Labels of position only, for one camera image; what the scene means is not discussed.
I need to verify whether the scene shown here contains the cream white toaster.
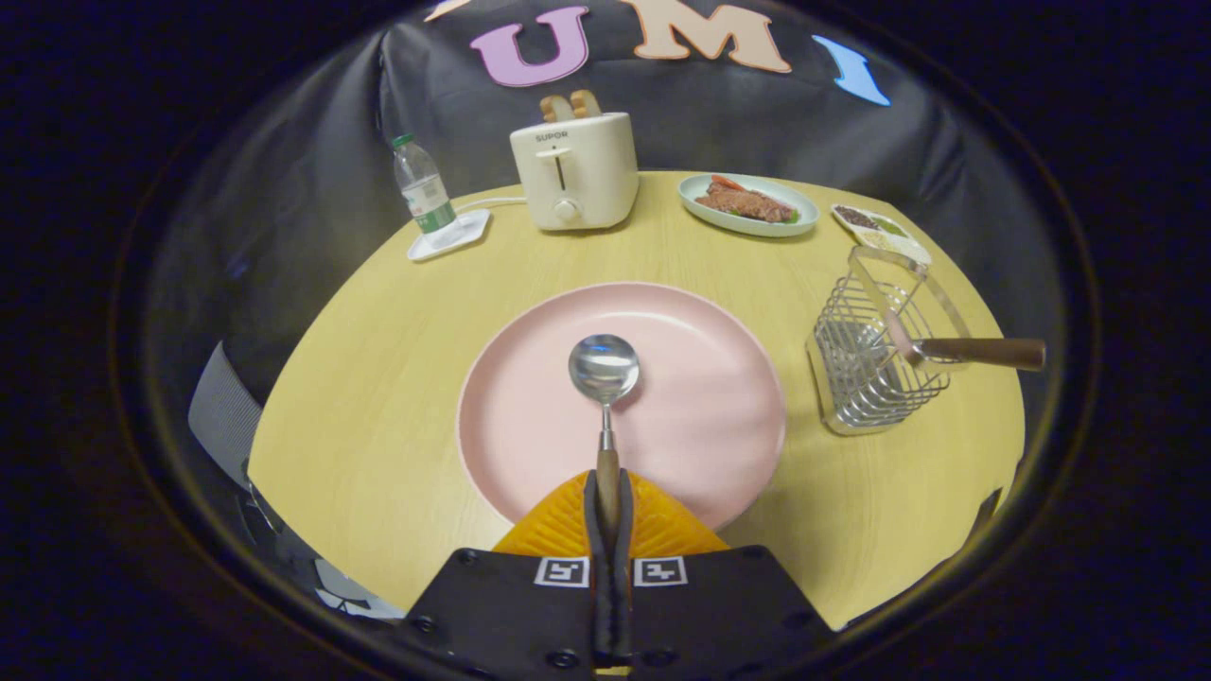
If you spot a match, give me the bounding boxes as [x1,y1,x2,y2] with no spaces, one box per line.
[509,112,640,232]

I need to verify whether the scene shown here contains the pale green food plate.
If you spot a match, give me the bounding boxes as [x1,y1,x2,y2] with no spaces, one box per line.
[678,173,821,238]

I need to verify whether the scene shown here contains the grey office chair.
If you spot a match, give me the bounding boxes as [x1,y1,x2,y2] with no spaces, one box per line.
[187,342,323,587]

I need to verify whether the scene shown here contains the white divided bean dish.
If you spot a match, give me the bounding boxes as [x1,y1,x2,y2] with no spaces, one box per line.
[832,203,933,268]

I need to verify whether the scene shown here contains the pink round plate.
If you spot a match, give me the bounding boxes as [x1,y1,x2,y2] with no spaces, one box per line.
[458,282,787,531]

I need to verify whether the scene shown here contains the wooden handled utensil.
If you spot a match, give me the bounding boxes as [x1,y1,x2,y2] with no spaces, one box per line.
[885,312,1047,372]

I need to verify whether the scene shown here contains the wooden handled metal spoon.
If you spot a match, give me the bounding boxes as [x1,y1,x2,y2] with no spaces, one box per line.
[568,333,641,550]

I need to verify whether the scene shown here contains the metal wire basket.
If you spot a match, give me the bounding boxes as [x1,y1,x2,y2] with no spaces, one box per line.
[806,246,971,437]

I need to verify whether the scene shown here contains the clear plastic water bottle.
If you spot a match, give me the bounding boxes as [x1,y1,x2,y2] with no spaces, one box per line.
[392,133,459,235]

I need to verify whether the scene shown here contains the small white square tray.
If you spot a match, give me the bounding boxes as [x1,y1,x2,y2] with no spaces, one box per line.
[407,209,492,262]

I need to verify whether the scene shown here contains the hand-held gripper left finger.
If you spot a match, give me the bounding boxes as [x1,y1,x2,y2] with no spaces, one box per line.
[402,470,611,677]

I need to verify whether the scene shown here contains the brown meat slices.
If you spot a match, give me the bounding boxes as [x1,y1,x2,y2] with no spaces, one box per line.
[694,183,796,224]

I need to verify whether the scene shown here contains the black backdrop cloth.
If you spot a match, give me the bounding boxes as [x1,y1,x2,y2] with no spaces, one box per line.
[142,0,1079,606]

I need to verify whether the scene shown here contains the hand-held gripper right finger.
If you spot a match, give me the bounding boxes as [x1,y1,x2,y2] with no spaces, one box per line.
[610,470,838,677]

